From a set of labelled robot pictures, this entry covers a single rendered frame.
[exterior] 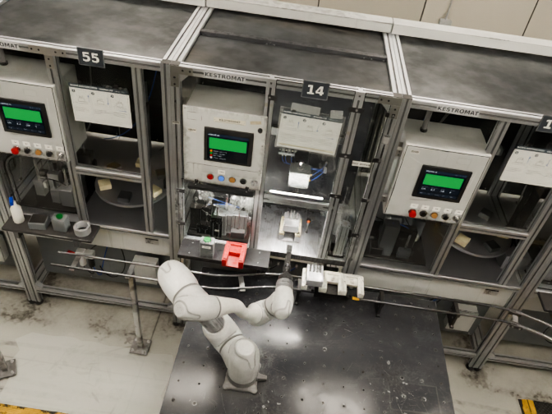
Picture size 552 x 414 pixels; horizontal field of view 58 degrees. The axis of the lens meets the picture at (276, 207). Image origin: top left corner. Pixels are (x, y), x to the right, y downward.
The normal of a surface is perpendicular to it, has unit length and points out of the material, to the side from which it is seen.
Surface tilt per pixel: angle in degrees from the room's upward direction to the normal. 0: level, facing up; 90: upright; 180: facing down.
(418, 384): 0
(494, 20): 90
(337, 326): 0
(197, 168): 90
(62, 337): 0
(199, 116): 90
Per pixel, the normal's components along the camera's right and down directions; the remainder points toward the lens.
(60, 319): 0.11, -0.75
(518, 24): -0.11, 0.65
